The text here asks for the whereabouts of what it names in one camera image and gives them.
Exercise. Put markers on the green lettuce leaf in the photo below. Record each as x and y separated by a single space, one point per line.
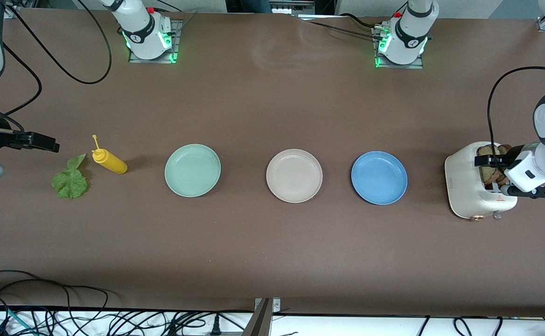
69 184

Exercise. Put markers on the black power plug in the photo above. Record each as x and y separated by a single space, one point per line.
216 326

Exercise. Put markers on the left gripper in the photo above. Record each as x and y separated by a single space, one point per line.
514 156

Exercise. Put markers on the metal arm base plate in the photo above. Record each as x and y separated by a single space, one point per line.
153 61
412 66

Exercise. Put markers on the aluminium profile post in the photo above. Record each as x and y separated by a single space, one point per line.
261 322

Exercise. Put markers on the yellow squeeze bottle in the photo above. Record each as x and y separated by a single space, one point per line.
111 163

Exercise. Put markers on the white power strip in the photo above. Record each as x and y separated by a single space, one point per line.
296 8

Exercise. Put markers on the blue plate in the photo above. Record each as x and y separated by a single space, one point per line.
379 178

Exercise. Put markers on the mint green plate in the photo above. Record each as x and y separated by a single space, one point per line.
192 170

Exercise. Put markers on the beige plate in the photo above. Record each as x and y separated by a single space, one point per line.
294 176

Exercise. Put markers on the white toaster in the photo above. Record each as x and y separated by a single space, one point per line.
464 186

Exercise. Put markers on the brown bread slice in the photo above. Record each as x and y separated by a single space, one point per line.
487 150
505 148

